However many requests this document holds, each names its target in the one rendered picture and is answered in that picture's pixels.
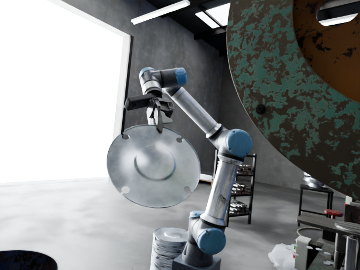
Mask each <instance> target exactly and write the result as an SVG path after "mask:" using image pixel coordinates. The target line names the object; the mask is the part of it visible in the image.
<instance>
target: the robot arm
mask: <svg viewBox="0 0 360 270"><path fill-rule="evenodd" d="M139 77H140V83H141V86H142V91H143V95H138V96H133V97H128V98H127V100H126V103H125V106H124V107H125V109H126V110H127V111H129V110H134V109H139V108H143V107H147V108H148V109H147V117H148V123H149V124H154V125H156V127H157V129H158V130H159V131H160V132H161V133H162V130H163V126H164V125H163V124H169V123H172V122H173V120H172V119H171V116H172V113H173V110H175V107H174V105H173V102H172V100H169V99H168V96H167V94H168V95H169V96H170V97H171V98H172V99H173V100H174V101H175V102H176V103H177V104H178V105H179V106H180V107H181V108H182V109H183V110H184V111H185V112H186V113H187V115H188V116H189V117H190V118H191V119H192V120H193V121H194V122H195V123H196V124H197V125H198V126H199V127H200V128H201V129H202V130H203V131H204V132H205V133H206V137H207V138H208V139H209V140H210V142H211V143H212V144H213V145H214V146H215V147H216V148H217V149H218V150H219V152H218V157H219V159H220V162H219V165H218V168H217V171H216V175H215V179H214V183H213V186H212V190H211V193H210V197H209V200H208V204H207V207H206V211H192V212H191V213H190V217H189V230H188V236H187V243H186V246H185V248H184V251H183V254H182V259H183V261H184V262H185V263H187V264H189V265H191V266H196V267H208V266H210V265H212V263H213V255H214V254H217V253H219V252H221V251H222V250H223V249H224V247H225V245H226V236H225V234H224V231H225V229H226V225H227V224H226V222H225V220H224V217H225V214H226V211H227V207H228V204H229V199H230V196H231V192H232V189H233V186H234V181H235V178H236V174H237V171H238V166H239V165H240V164H242V163H243V162H244V159H245V156H246V155H248V154H249V153H250V151H251V149H252V139H251V137H250V135H249V134H248V133H247V132H245V131H244V130H240V129H232V130H228V129H226V128H225V127H223V126H222V125H221V124H218V123H217V122H216V121H215V120H214V119H213V118H212V117H211V116H210V115H209V114H208V113H207V112H206V111H205V110H204V109H203V108H202V107H201V106H200V104H199V103H198V102H197V101H196V100H195V99H194V98H193V97H192V96H191V95H190V94H189V93H188V92H187V91H186V90H185V89H184V88H183V87H182V85H185V84H186V82H187V76H186V71H185V69H184V68H182V67H181V68H174V69H167V70H158V71H155V70H154V69H153V68H151V67H145V68H143V69H142V70H141V71H140V75H139ZM162 91H163V92H164V93H166V94H163V93H162ZM171 103H172V106H171ZM164 127H166V126H164Z"/></svg>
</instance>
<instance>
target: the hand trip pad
mask: <svg viewBox="0 0 360 270"><path fill-rule="evenodd" d="M325 214H328V215H331V219H335V217H336V216H337V217H342V216H343V213H342V212H339V211H334V210H331V209H326V210H325Z"/></svg>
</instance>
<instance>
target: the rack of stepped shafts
mask: <svg viewBox="0 0 360 270"><path fill-rule="evenodd" d="M218 152H219V150H216V152H215V164H214V175H213V183H214V179H215V175H216V171H217V169H218V163H219V161H218ZM245 157H253V166H252V168H250V167H251V165H248V164H245V163H242V164H240V165H239V166H238V171H237V174H236V178H235V181H234V186H233V188H232V192H231V196H230V199H229V204H228V207H227V211H226V224H227V225H226V227H228V225H229V218H230V217H236V216H247V215H248V221H247V223H248V224H251V214H252V202H253V190H254V178H255V171H256V159H257V154H254V155H246V156H245ZM248 170H249V171H248ZM246 174H247V175H246ZM250 174H251V175H250ZM237 176H247V177H252V178H251V188H249V185H248V184H245V183H242V182H238V181H237ZM246 193H247V194H246ZM248 193H249V194H248ZM241 196H250V202H249V208H248V207H247V204H244V203H242V202H241V201H238V200H236V197H241ZM231 197H233V198H231Z"/></svg>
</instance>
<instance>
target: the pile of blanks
mask: <svg viewBox="0 0 360 270"><path fill-rule="evenodd" d="M153 236H154V235H153ZM186 243H187V242H183V243H171V242H165V241H162V240H160V239H158V238H156V237H155V236H154V237H153V247H152V257H151V268H150V270H172V264H173V260H174V259H175V258H177V257H178V256H179V255H180V254H182V253H183V251H184V248H185V246H186Z"/></svg>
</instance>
